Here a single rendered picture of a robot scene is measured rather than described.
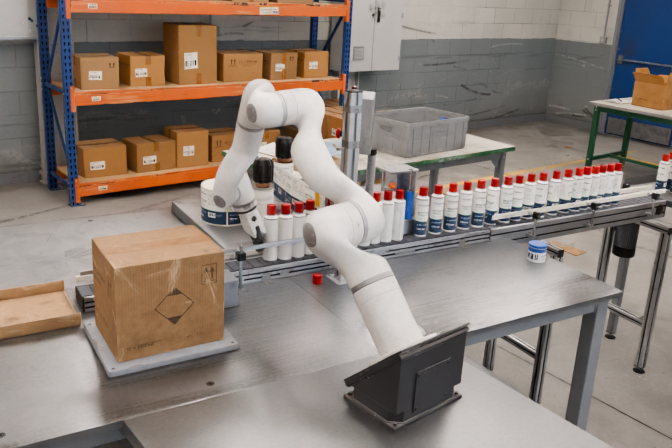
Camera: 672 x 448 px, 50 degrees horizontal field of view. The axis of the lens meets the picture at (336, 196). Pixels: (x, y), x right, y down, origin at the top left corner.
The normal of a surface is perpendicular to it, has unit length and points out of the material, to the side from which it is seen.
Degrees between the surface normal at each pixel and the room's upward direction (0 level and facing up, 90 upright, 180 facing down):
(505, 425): 0
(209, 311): 90
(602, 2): 90
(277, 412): 0
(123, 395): 0
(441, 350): 90
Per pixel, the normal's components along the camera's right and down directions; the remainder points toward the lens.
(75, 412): 0.05, -0.95
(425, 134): 0.66, 0.25
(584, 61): -0.79, 0.14
